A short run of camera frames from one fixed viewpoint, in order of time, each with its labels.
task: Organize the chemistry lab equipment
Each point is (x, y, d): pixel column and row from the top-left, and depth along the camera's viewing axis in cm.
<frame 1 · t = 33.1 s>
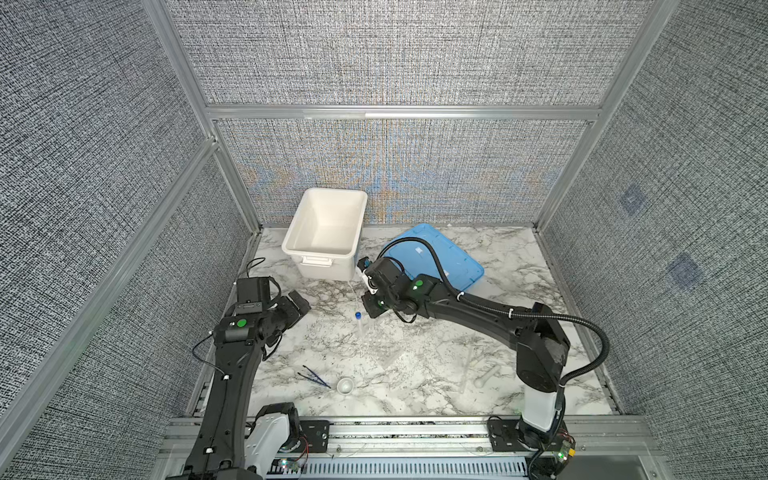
left hand: (297, 311, 78), fingers open
right hand: (365, 298, 84), fingers closed
white plastic bin: (324, 235, 122), on the table
blue plastic lid: (417, 259, 112), on the table
blue-capped test tube: (358, 317, 80), point 15 cm above the table
blue tweezers: (314, 379, 85), on the table
small clear round dish: (345, 386, 82), on the table

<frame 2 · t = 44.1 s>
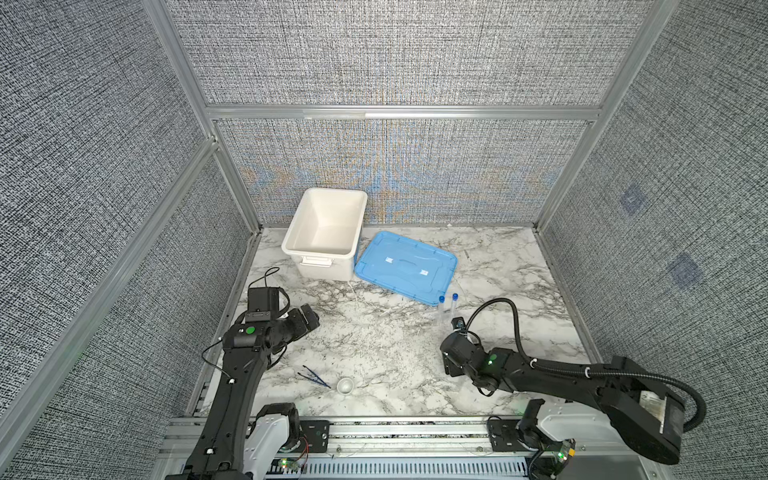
left hand: (305, 323, 79), fingers open
right hand: (453, 354, 87), fingers open
blue plastic lid: (411, 267, 108), on the table
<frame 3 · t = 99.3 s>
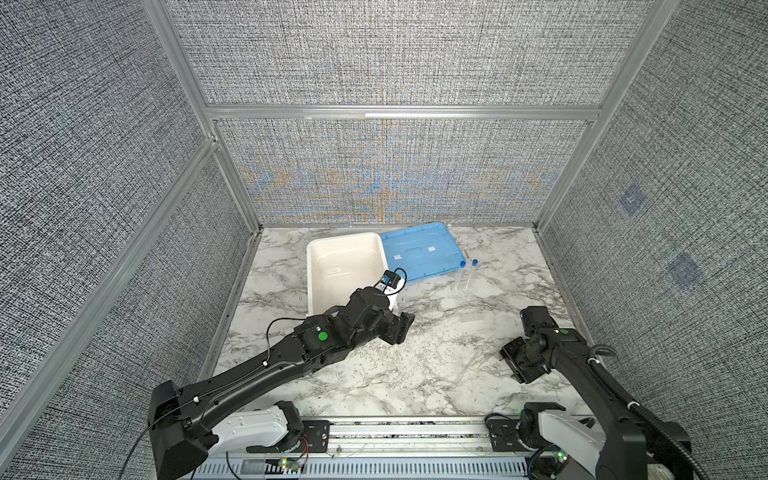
left hand: (404, 313, 71), fingers open
right hand: (503, 360, 84), fingers open
white plastic bin: (338, 267, 99), point 8 cm above the table
blue plastic lid: (423, 252, 115), on the table
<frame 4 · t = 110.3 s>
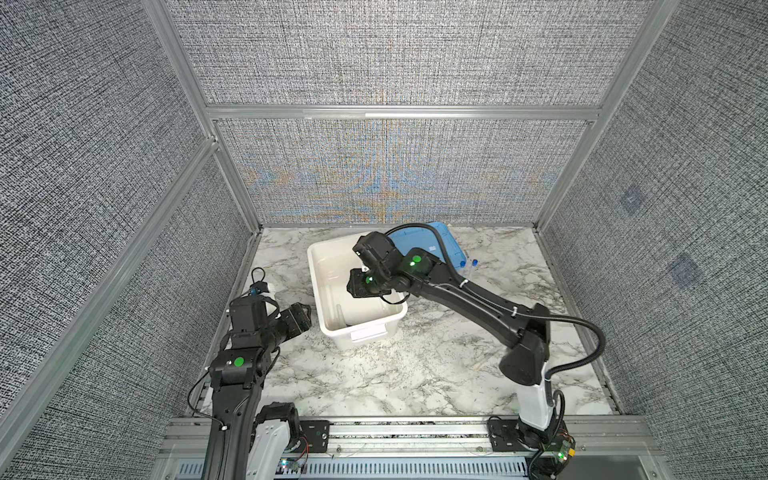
left hand: (299, 311, 75), fingers open
right hand: (350, 285, 76), fingers open
